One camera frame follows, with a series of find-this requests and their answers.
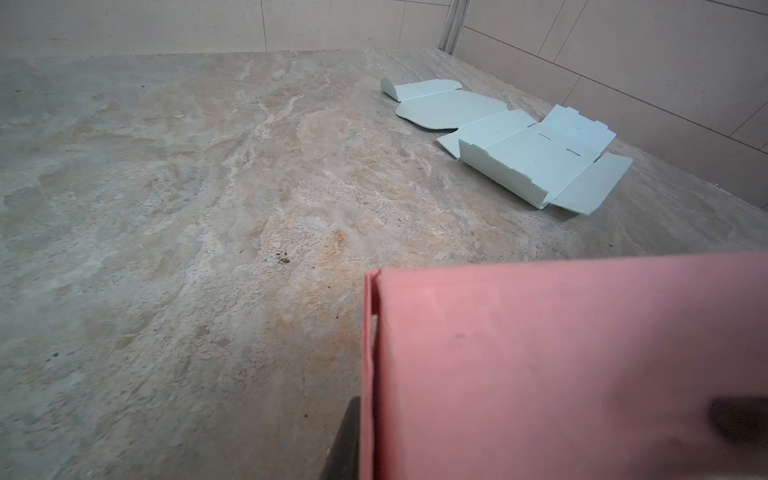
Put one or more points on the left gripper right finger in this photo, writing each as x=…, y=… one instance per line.
x=740, y=421

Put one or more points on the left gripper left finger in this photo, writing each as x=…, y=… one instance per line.
x=342, y=461

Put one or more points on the pink paper box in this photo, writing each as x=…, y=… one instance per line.
x=582, y=369

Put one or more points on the light blue paper box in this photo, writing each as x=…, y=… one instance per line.
x=562, y=160

